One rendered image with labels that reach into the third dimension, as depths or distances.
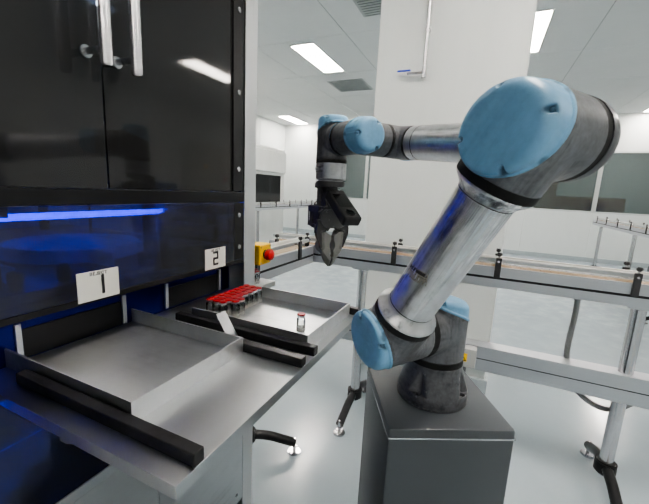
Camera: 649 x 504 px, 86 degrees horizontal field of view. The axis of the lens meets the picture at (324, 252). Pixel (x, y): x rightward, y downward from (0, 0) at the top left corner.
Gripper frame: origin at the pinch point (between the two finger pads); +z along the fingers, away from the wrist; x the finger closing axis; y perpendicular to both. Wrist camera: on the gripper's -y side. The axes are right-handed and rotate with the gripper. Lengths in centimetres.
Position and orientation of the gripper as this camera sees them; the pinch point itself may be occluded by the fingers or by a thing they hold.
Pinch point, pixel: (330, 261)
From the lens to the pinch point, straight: 88.5
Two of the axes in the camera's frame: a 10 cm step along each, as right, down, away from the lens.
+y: -4.6, -1.8, 8.7
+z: -0.5, 9.8, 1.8
